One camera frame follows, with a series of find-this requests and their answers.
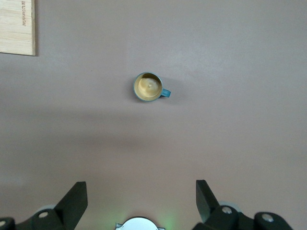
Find teal cup with yellow inside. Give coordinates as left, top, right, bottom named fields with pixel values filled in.
left=133, top=71, right=172, bottom=103

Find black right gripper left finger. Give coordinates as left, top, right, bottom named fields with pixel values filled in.
left=0, top=181, right=88, bottom=230

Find wooden cutting board, metal handle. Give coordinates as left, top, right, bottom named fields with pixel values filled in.
left=0, top=0, right=36, bottom=57

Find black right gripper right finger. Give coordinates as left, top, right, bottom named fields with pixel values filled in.
left=193, top=179, right=295, bottom=230

